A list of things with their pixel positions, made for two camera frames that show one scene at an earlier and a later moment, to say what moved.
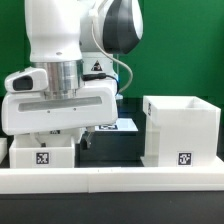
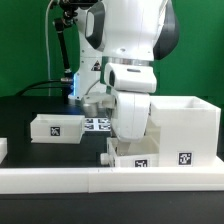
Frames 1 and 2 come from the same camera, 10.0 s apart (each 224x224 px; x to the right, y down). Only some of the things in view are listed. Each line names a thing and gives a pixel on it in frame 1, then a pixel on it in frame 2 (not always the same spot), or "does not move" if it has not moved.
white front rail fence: x=113 y=179 does not move
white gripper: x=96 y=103 -> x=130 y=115
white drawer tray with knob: x=58 y=151 -> x=123 y=154
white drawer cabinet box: x=181 y=131 does not move
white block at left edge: x=3 y=149 does not move
